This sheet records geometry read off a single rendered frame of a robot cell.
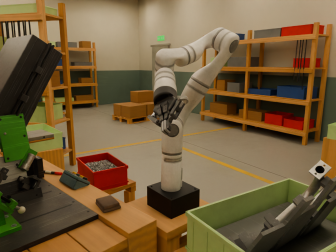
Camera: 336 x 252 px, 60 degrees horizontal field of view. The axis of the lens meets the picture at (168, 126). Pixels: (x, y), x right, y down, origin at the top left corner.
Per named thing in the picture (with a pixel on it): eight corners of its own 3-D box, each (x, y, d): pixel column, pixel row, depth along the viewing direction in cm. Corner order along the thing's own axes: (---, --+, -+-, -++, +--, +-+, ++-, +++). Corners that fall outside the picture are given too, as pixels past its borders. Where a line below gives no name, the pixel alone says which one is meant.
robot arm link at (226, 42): (245, 40, 119) (211, 93, 125) (227, 31, 124) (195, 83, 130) (236, 32, 112) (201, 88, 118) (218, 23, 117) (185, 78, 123)
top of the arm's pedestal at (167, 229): (173, 192, 159) (173, 185, 159) (219, 215, 136) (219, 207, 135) (123, 211, 139) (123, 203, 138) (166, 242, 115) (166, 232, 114)
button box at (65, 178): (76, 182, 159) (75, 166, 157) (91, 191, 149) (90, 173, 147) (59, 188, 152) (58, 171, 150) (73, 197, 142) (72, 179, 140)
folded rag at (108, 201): (95, 204, 127) (94, 197, 127) (112, 199, 132) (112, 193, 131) (103, 213, 119) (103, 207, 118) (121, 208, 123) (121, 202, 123)
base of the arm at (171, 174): (169, 181, 141) (170, 147, 137) (184, 187, 135) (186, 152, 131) (156, 187, 134) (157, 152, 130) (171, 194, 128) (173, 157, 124)
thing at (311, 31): (304, 146, 542) (316, 21, 496) (199, 120, 786) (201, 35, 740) (319, 141, 572) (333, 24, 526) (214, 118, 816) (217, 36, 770)
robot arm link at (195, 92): (208, 87, 129) (209, 90, 120) (176, 137, 135) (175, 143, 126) (190, 76, 128) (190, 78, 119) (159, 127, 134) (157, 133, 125)
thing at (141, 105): (147, 114, 874) (146, 89, 859) (164, 118, 816) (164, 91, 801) (112, 119, 796) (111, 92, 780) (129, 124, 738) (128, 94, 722)
